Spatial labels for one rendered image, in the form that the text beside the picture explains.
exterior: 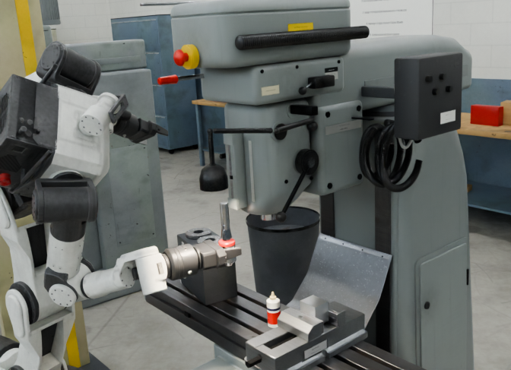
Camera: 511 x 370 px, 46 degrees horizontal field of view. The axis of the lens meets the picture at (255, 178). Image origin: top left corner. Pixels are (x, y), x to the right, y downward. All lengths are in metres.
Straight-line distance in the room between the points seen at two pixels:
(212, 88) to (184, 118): 7.48
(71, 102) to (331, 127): 0.72
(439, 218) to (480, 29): 4.16
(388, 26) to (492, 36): 1.17
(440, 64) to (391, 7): 5.03
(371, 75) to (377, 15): 4.95
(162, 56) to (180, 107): 0.79
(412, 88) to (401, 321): 0.83
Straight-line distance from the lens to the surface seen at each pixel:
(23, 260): 2.03
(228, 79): 1.60
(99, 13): 11.47
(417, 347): 2.16
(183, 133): 9.15
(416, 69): 1.59
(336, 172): 1.76
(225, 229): 1.71
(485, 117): 5.48
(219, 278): 2.04
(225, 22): 1.47
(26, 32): 3.19
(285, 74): 1.59
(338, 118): 1.74
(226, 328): 1.91
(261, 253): 3.76
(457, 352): 2.37
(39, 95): 1.71
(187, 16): 1.57
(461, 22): 6.23
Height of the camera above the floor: 1.84
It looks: 14 degrees down
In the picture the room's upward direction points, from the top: 3 degrees counter-clockwise
